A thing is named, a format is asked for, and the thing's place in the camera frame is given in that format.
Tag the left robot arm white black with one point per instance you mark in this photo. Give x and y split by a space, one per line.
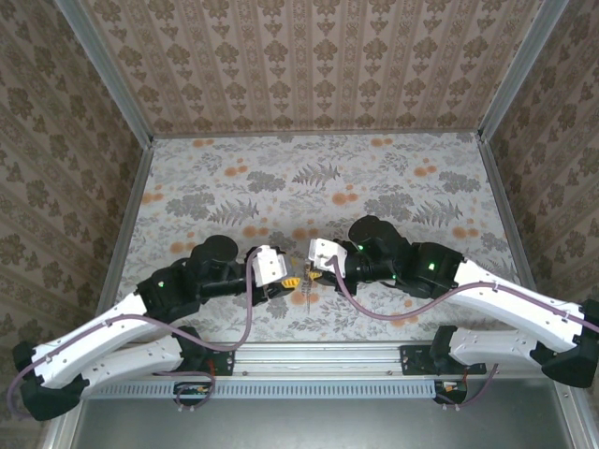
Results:
93 341

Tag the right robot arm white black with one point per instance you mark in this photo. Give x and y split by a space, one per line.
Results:
515 299

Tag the black connector box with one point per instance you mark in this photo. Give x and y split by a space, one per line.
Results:
192 393
451 392

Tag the grey metal front panel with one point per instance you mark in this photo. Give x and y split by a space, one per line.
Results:
304 425

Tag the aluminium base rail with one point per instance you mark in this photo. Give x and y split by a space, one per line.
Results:
318 357

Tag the aluminium table side rail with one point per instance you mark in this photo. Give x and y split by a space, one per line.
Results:
510 224
124 234

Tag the aluminium frame post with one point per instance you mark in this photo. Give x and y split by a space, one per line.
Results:
105 75
519 70

